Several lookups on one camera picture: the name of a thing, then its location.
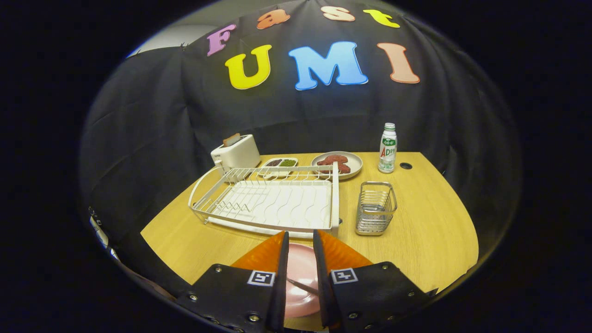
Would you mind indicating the red meat slice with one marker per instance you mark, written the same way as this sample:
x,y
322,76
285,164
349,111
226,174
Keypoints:
x,y
333,159
342,169

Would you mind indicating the pink plate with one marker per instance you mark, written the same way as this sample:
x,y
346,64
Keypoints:
x,y
300,263

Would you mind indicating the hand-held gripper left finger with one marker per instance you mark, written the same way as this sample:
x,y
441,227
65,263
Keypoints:
x,y
280,305

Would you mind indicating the white green drink bottle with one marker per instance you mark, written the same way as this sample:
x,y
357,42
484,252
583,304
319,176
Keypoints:
x,y
387,152

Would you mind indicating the white toaster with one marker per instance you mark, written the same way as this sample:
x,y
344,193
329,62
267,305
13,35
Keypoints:
x,y
238,155

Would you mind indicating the beige plate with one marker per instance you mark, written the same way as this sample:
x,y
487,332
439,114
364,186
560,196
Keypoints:
x,y
356,162

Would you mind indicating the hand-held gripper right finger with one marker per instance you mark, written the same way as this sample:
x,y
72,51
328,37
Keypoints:
x,y
322,300

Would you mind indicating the white divided seasoning dish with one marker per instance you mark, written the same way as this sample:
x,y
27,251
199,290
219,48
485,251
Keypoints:
x,y
280,163

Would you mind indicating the black backdrop cloth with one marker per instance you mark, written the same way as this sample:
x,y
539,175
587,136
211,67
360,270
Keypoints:
x,y
439,115

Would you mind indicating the toast slice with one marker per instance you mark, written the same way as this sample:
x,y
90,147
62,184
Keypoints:
x,y
231,139

